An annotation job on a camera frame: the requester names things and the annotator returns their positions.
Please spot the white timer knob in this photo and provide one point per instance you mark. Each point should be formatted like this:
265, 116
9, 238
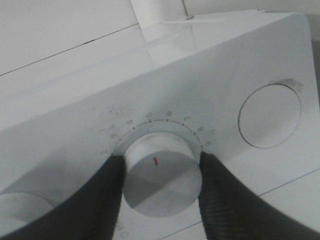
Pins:
163, 176

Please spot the white upper microwave knob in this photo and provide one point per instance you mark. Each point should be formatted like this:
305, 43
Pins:
19, 209

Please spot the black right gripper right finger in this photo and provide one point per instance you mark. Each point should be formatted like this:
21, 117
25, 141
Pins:
231, 211

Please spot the white microwave oven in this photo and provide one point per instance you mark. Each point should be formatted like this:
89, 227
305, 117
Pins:
62, 118

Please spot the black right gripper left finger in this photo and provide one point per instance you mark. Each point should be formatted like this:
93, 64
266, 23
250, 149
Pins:
91, 213

